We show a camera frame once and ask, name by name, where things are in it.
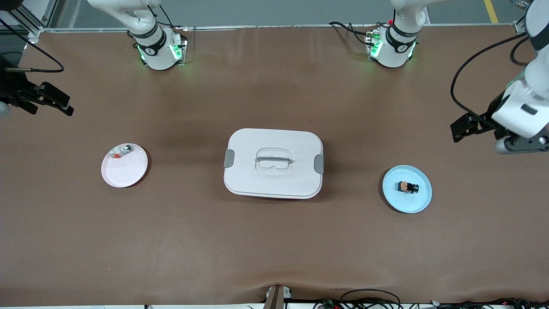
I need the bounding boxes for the white lidded storage box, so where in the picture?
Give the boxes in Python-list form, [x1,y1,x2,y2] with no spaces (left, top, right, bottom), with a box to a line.
[223,128,325,200]

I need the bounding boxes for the round light blue plate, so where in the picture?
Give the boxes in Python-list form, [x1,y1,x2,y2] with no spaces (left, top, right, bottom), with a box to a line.
[382,165,433,214]

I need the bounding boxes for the round pink plate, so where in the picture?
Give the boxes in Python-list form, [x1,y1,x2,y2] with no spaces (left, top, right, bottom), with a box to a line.
[101,143,149,188]

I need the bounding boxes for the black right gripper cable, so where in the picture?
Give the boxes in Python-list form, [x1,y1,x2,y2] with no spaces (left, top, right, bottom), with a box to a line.
[0,19,65,73]

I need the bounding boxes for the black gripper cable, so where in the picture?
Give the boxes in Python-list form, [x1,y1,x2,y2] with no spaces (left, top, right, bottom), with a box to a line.
[0,19,65,73]
[450,33,533,122]

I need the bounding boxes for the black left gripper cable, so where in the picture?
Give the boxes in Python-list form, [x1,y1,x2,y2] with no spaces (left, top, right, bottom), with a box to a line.
[450,33,533,122]

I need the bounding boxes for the black arm base cables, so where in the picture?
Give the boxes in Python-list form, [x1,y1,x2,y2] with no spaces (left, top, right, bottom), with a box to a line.
[329,21,374,46]

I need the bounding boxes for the black looped floor cable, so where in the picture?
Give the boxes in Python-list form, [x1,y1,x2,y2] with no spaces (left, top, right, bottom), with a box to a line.
[340,288,402,309]

